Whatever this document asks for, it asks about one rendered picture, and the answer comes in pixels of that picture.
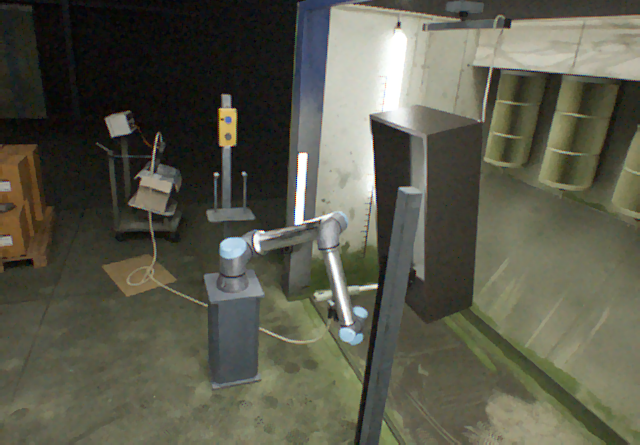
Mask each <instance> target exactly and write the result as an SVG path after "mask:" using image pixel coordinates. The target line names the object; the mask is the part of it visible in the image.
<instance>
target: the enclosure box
mask: <svg viewBox="0 0 640 445"><path fill-rule="evenodd" d="M369 117H370V135H371V151H372V169H373V185H374V203H375V221H376V237H377V255H378V271H380V264H381V258H382V253H387V252H389V246H390V240H391V233H392V226H393V219H394V212H395V205H397V199H398V192H399V187H409V186H413V187H415V188H417V189H418V190H419V191H421V192H422V193H423V194H422V200H421V206H420V212H419V218H418V224H417V230H416V236H415V242H414V248H413V255H412V260H411V266H412V267H413V268H414V269H415V270H416V278H415V283H414V289H413V290H412V291H407V292H406V296H405V303H406V304H407V305H408V306H409V307H410V308H411V309H412V310H413V311H414V312H415V313H416V314H417V315H418V316H419V317H420V318H421V319H422V320H423V321H424V322H425V323H426V324H428V323H431V322H433V321H436V320H438V319H441V318H443V317H446V316H449V315H452V314H454V313H457V312H459V311H462V310H464V309H467V308H470V307H472V302H473V284H474V267H475V250H476V233H477V216H478V215H479V198H480V180H481V170H480V163H481V145H482V128H483V122H482V121H479V122H477V121H478V120H474V119H470V118H466V117H462V116H459V115H458V114H454V113H451V112H447V111H443V110H438V109H434V108H430V107H426V106H422V105H418V104H417V105H412V106H407V107H402V108H396V109H392V110H387V111H382V112H377V113H372V114H369Z"/></svg>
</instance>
